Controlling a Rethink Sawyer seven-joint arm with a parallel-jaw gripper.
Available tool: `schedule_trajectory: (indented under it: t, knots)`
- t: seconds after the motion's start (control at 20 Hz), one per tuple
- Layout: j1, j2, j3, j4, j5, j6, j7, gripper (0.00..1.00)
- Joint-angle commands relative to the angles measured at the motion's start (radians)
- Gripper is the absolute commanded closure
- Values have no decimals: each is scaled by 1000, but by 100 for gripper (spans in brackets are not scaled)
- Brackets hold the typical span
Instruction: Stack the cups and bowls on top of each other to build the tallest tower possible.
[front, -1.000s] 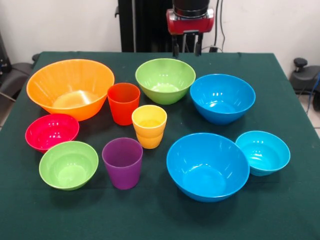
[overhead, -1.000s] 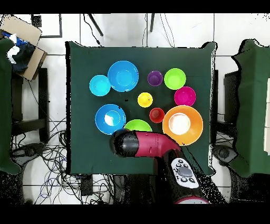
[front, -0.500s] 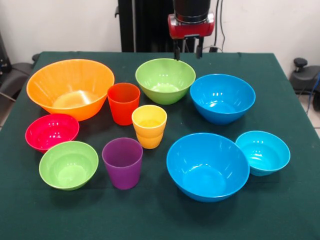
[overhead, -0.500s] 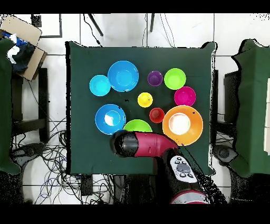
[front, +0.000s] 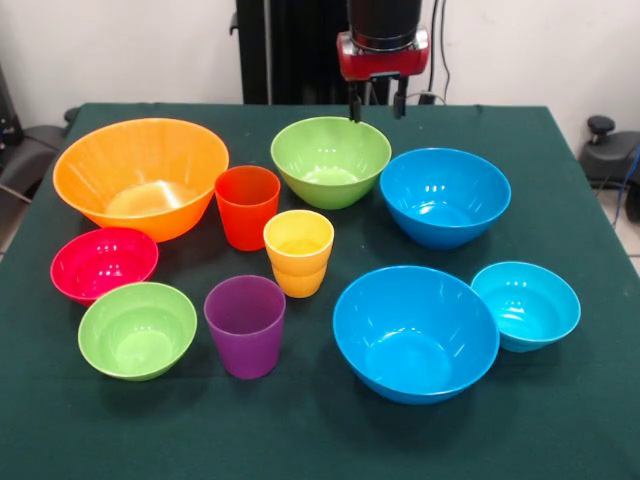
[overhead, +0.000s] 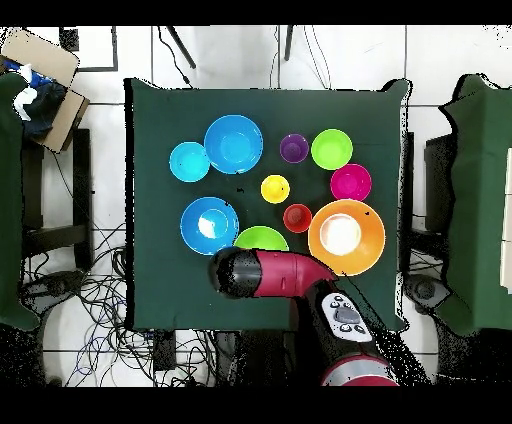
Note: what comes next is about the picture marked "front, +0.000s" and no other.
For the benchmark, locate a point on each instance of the purple cup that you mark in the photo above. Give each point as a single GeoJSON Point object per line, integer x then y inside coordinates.
{"type": "Point", "coordinates": [245, 340]}

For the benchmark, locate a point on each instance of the small pink bowl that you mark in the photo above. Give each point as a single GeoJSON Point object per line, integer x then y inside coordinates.
{"type": "Point", "coordinates": [100, 260]}

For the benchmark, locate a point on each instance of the dark grey pedestal foot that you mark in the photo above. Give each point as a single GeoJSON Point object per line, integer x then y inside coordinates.
{"type": "Point", "coordinates": [607, 155]}
{"type": "Point", "coordinates": [30, 150]}

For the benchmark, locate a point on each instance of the large green bowl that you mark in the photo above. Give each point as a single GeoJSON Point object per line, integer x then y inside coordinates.
{"type": "Point", "coordinates": [320, 150]}

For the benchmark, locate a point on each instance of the large orange bowl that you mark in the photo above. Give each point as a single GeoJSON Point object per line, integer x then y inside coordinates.
{"type": "Point", "coordinates": [100, 165]}

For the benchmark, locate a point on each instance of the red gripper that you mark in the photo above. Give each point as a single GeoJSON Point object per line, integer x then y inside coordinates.
{"type": "Point", "coordinates": [382, 62]}

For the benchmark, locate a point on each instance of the small green bowl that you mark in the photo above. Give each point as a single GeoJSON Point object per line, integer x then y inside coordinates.
{"type": "Point", "coordinates": [137, 330]}

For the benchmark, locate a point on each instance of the red cup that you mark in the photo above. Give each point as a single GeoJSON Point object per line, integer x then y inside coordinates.
{"type": "Point", "coordinates": [247, 215]}

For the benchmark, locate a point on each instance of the small light blue bowl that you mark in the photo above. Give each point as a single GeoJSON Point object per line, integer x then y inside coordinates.
{"type": "Point", "coordinates": [525, 300]}

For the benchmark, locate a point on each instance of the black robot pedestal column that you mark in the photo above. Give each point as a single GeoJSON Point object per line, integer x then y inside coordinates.
{"type": "Point", "coordinates": [300, 50]}

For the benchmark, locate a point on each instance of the dark green tablecloth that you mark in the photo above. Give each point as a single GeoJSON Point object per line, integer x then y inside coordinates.
{"type": "Point", "coordinates": [320, 440]}

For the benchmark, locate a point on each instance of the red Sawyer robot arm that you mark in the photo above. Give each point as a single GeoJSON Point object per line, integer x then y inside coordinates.
{"type": "Point", "coordinates": [385, 22]}

